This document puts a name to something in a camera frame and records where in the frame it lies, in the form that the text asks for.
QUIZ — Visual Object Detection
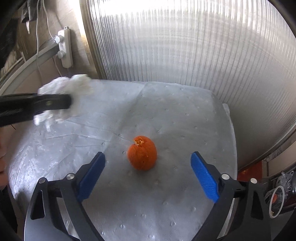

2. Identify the grey absorbent table mat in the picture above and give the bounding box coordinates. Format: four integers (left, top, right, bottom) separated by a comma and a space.
8, 80, 237, 240

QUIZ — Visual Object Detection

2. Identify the red cardboard box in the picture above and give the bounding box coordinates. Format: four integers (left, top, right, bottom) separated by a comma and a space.
237, 162, 262, 182

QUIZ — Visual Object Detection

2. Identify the white power strip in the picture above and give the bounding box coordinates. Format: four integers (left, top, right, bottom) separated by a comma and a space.
54, 27, 73, 69

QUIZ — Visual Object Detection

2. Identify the white paper tissue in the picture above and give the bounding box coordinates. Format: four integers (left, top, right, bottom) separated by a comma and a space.
34, 74, 92, 129

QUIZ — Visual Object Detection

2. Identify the orange mandarin fruit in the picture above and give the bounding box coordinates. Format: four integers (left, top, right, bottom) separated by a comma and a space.
127, 136, 158, 171

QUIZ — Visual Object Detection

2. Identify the person's left hand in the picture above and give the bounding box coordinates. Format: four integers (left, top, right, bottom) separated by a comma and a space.
0, 138, 9, 190

